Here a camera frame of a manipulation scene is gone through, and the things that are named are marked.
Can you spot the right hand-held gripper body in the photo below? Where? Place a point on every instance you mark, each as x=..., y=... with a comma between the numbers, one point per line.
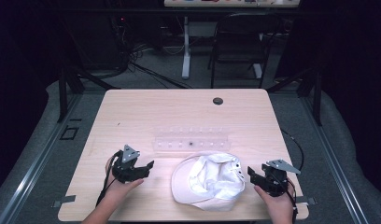
x=277, y=180

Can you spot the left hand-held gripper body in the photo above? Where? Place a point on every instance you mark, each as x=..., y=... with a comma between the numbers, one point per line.
x=124, y=169

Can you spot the person's left hand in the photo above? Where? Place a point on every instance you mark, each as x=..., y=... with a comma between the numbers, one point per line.
x=120, y=188

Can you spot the person's right hand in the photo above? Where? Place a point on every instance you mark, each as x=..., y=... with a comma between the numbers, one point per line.
x=277, y=203

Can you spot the white baseball cap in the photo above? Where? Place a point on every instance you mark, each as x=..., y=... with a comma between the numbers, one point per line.
x=207, y=183

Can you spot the clear acrylic rack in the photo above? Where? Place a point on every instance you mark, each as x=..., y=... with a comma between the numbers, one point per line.
x=191, y=141

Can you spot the black tape strip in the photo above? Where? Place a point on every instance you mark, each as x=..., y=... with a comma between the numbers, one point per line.
x=75, y=119

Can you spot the dark round table grommet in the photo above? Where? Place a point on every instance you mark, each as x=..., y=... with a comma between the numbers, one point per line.
x=218, y=100

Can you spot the white desk leg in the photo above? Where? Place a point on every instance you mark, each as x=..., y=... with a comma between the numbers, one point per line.
x=257, y=71
x=186, y=53

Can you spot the black metal chair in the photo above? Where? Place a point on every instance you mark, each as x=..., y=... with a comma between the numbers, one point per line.
x=241, y=46

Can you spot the grey table bracket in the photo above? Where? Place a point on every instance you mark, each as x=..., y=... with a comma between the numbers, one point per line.
x=307, y=200
x=64, y=200

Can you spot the aluminium floor rail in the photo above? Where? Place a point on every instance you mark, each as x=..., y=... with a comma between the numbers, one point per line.
x=33, y=168
x=331, y=161

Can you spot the black metal frame post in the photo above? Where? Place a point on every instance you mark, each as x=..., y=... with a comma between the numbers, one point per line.
x=63, y=93
x=317, y=99

